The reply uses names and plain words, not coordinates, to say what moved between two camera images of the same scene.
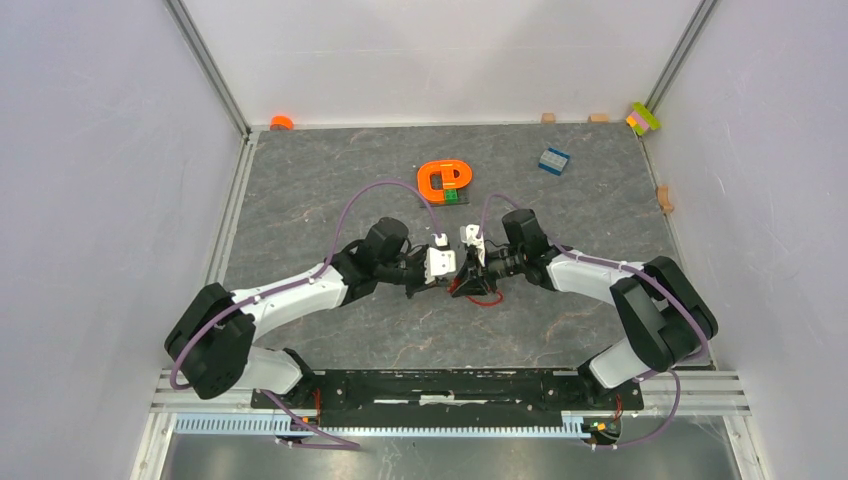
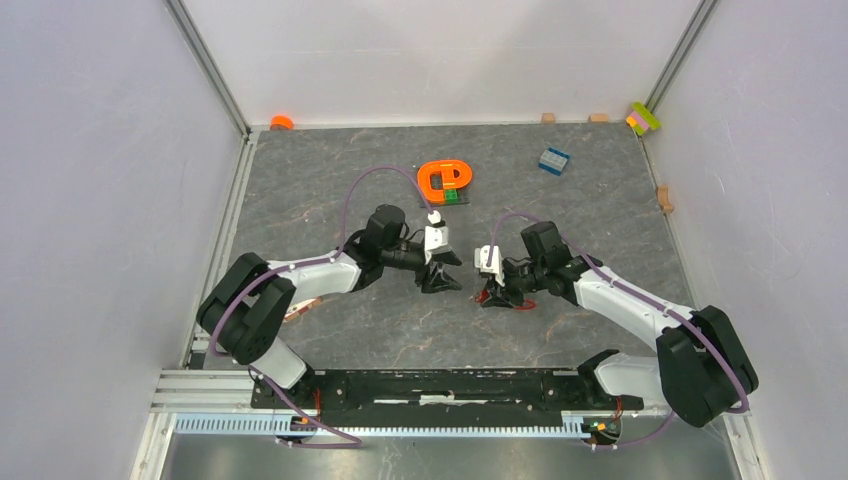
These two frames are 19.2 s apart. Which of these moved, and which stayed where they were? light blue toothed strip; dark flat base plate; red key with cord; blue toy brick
Moved: red key with cord
Stayed: light blue toothed strip; blue toy brick; dark flat base plate
